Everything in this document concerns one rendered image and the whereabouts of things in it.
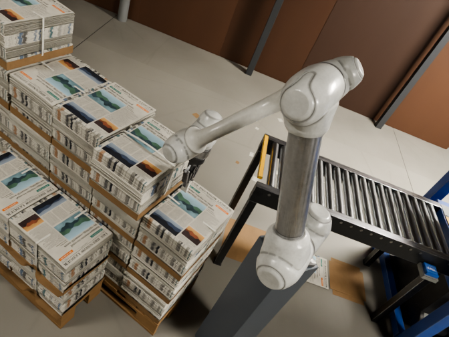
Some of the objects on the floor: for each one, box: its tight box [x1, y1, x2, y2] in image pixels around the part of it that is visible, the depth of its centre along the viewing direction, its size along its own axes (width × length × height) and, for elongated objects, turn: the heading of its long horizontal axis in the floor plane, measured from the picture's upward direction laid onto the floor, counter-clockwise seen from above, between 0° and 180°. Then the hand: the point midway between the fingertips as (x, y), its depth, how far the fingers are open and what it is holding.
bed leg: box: [370, 272, 442, 324], centre depth 255 cm, size 6×6×68 cm
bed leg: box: [363, 248, 384, 267], centre depth 294 cm, size 6×6×68 cm
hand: (186, 185), depth 173 cm, fingers closed
